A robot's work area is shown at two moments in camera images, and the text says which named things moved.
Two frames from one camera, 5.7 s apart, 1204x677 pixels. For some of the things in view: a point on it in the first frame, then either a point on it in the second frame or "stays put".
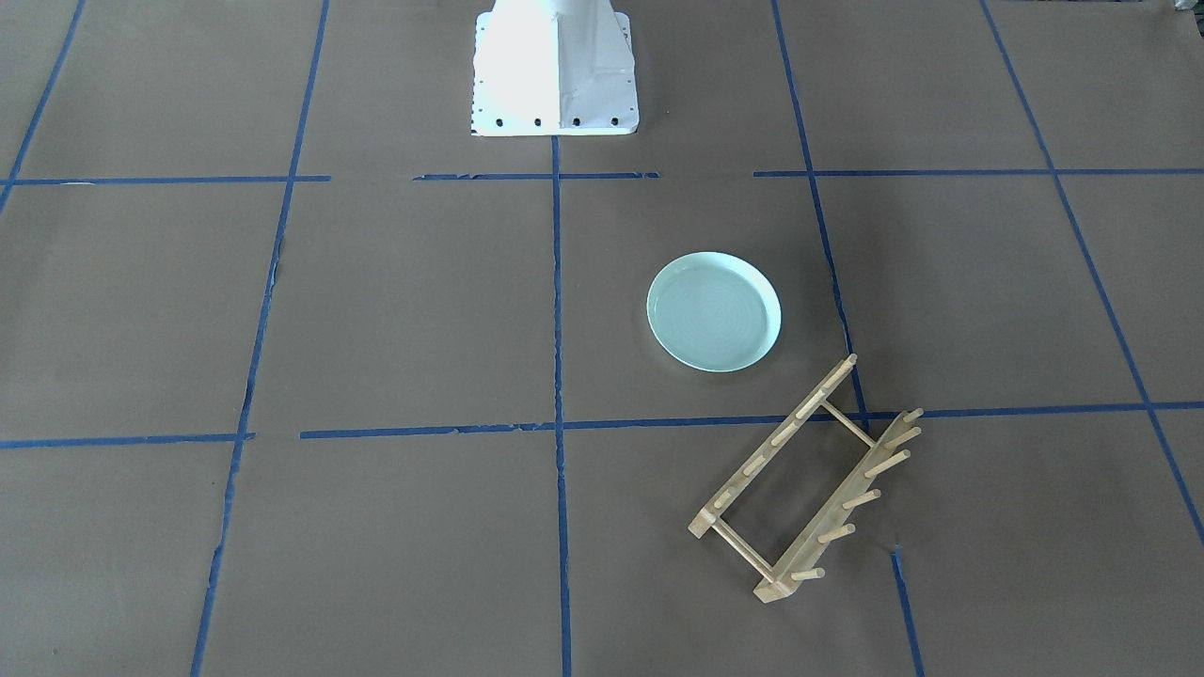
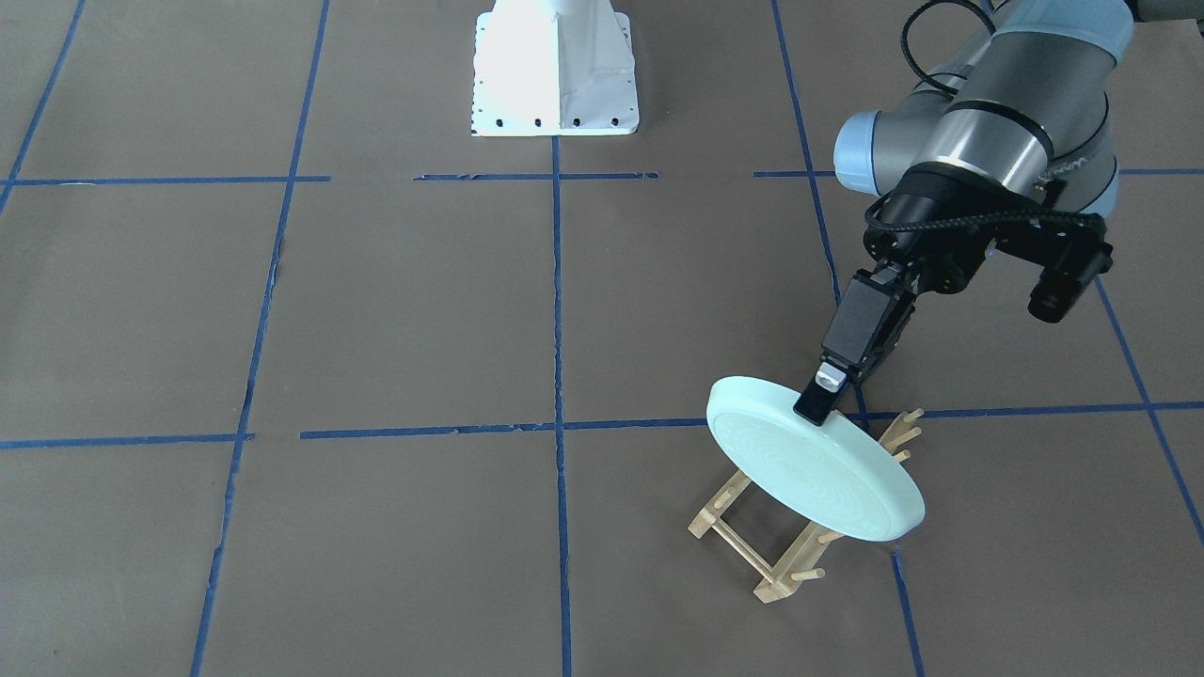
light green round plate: x=714 y=312 → x=835 y=474
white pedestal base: x=553 y=68 stays put
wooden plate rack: x=800 y=563 stays put
